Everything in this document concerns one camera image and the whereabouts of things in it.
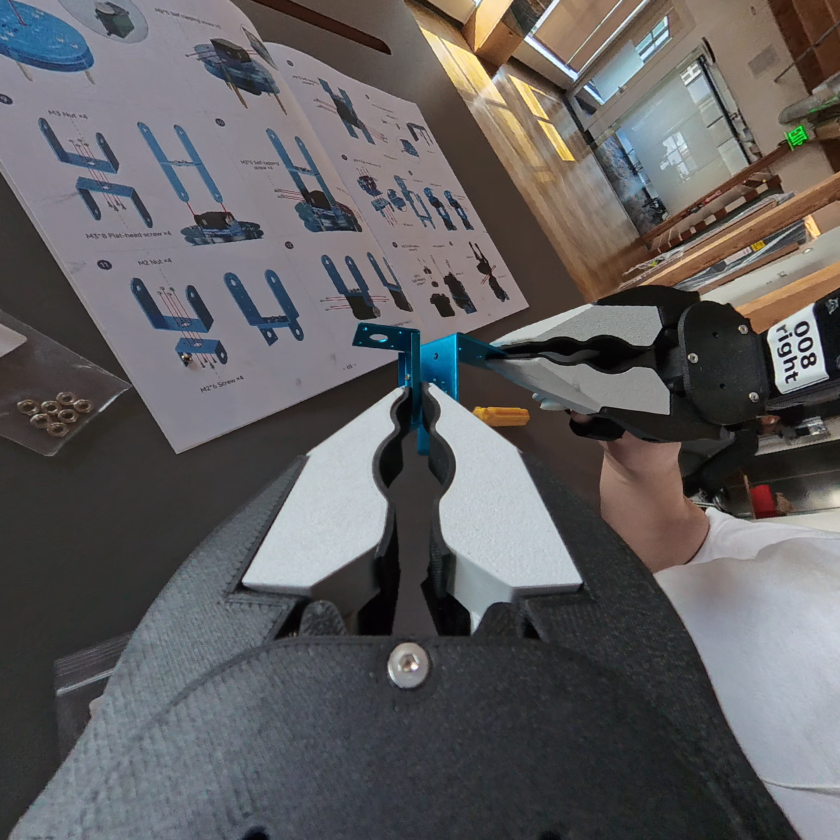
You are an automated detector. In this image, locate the blue angled metal bracket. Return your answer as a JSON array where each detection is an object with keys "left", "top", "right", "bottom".
[{"left": 353, "top": 322, "right": 435, "bottom": 458}]

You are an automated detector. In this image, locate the person's right forearm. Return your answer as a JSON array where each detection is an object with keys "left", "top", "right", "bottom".
[{"left": 600, "top": 482, "right": 714, "bottom": 574}]

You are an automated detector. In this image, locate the glass partition door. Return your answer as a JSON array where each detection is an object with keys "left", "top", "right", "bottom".
[{"left": 570, "top": 56, "right": 757, "bottom": 225}]

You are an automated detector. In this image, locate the clear bag of brass nuts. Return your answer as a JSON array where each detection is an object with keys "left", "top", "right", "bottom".
[{"left": 0, "top": 308, "right": 133, "bottom": 458}]

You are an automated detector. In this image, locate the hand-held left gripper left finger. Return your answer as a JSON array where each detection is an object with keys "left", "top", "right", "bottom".
[{"left": 241, "top": 387, "right": 404, "bottom": 635}]

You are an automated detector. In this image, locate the clear bag of dark screws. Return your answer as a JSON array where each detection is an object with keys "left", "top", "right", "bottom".
[{"left": 52, "top": 632, "right": 133, "bottom": 744}]

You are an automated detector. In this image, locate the person's right hand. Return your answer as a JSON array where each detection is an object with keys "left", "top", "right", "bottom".
[{"left": 599, "top": 433, "right": 688, "bottom": 508}]

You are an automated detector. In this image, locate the long wooden workbench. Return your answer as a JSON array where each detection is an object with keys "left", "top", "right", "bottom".
[{"left": 622, "top": 144, "right": 840, "bottom": 312}]

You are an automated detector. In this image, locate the person's white shirt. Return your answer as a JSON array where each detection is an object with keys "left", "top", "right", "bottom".
[{"left": 654, "top": 508, "right": 840, "bottom": 840}]

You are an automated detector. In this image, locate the open assembly instruction manual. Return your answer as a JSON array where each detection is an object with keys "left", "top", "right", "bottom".
[{"left": 0, "top": 0, "right": 531, "bottom": 455}]

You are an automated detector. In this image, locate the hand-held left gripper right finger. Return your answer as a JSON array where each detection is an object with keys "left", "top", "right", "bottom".
[{"left": 425, "top": 384, "right": 585, "bottom": 636}]

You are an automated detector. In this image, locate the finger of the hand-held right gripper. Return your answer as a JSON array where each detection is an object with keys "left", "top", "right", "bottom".
[
  {"left": 487, "top": 354, "right": 672, "bottom": 418},
  {"left": 489, "top": 302, "right": 665, "bottom": 361}
]

